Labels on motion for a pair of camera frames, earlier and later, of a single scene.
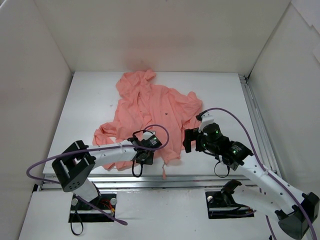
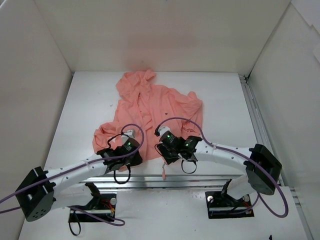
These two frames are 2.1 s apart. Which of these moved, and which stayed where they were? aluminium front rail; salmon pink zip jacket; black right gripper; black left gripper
Moved: black left gripper; black right gripper
Stayed: aluminium front rail; salmon pink zip jacket
